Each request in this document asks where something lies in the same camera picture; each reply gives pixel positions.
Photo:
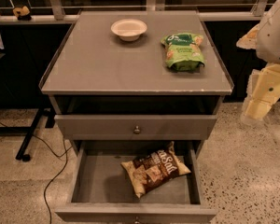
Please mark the green snack bag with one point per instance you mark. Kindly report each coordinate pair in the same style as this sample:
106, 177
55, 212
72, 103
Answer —
183, 52

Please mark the white paper bowl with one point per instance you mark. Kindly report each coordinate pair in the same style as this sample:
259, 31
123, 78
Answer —
128, 29

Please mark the yellow black small object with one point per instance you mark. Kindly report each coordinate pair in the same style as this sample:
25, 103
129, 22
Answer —
22, 13

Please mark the grey open middle drawer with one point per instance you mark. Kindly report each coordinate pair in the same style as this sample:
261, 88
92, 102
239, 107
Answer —
102, 191

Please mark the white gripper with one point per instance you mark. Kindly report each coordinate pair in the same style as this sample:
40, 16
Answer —
274, 36

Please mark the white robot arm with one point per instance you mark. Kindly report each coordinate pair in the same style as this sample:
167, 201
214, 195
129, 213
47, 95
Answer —
268, 43

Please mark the grey drawer cabinet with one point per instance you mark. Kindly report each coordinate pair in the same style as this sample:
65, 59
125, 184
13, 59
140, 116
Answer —
97, 73

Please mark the brown tortilla chip bag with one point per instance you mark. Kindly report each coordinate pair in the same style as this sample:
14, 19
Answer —
155, 169

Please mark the black table leg frame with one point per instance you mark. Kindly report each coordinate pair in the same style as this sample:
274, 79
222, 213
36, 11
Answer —
27, 131

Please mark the grey top drawer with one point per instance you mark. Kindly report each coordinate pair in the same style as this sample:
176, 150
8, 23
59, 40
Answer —
120, 127

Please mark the metal top drawer knob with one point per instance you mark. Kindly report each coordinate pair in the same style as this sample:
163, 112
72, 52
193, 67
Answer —
137, 130

